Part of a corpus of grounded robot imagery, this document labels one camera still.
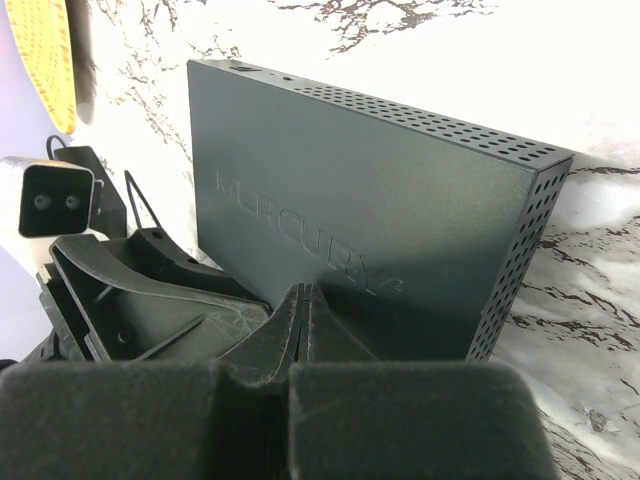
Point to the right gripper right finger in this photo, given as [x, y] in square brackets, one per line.
[351, 417]

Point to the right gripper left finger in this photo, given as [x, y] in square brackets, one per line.
[154, 419]

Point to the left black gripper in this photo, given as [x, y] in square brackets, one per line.
[126, 299]

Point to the black network switch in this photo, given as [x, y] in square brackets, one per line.
[417, 227]

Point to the orange woven tray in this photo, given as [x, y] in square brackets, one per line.
[41, 33]

